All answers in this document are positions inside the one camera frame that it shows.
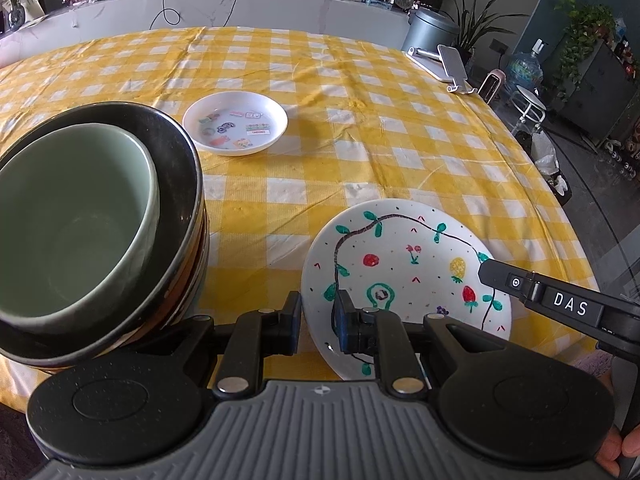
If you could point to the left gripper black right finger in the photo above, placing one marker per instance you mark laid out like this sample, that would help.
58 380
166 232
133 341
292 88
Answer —
377 333

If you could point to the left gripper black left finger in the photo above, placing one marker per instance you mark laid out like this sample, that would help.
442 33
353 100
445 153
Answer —
263 332

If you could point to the white fruity painted plate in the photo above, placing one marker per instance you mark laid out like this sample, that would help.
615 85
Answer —
400 256

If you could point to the green ceramic bowl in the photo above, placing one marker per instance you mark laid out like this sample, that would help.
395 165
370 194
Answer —
79 212

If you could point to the person's hand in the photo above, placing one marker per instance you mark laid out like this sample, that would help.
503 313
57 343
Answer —
620 380

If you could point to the black orange large bowl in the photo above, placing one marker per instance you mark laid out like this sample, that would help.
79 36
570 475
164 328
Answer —
179 253

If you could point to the small white sticker plate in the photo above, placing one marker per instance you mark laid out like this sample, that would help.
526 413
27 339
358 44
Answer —
235 123

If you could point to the yellow white checkered tablecloth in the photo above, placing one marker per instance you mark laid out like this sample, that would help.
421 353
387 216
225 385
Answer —
363 123

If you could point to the dark cabinet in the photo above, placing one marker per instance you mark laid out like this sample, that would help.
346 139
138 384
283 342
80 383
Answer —
603 93

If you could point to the white round stool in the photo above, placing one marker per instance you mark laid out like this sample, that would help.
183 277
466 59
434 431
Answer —
532 111

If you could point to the pink small heater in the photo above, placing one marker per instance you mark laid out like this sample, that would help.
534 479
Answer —
491 85

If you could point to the blue water jug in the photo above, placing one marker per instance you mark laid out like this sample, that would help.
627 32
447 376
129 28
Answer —
524 70

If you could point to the white phone stand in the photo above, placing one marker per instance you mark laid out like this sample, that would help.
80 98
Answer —
445 65

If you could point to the trailing green vine plant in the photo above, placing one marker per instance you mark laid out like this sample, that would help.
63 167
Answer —
589 23

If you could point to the grey metal trash can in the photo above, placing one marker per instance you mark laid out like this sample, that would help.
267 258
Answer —
428 29

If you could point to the dark green potted plant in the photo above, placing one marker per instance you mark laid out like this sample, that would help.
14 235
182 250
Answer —
474 23

